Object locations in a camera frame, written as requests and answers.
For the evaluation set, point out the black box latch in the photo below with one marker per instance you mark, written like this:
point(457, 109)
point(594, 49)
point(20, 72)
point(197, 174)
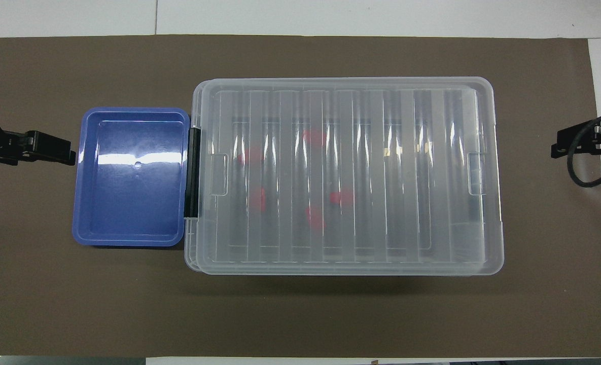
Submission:
point(193, 172)

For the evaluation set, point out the clear plastic storage box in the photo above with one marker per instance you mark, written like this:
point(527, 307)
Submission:
point(192, 256)

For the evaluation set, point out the red block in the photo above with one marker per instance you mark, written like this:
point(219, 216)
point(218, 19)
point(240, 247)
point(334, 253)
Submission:
point(252, 155)
point(342, 197)
point(314, 138)

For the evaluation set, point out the blue plastic tray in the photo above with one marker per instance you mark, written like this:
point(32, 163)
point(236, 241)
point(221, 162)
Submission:
point(133, 203)

